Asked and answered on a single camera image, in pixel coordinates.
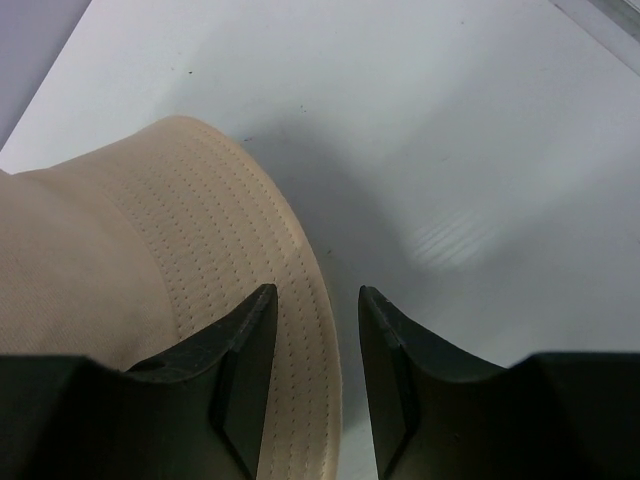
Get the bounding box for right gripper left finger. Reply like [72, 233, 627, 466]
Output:
[1, 284, 278, 479]

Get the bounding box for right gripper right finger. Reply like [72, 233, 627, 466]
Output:
[358, 286, 639, 479]

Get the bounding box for beige bucket hat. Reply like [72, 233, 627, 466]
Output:
[1, 116, 342, 479]

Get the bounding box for aluminium right side rail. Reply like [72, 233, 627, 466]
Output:
[551, 0, 639, 48]

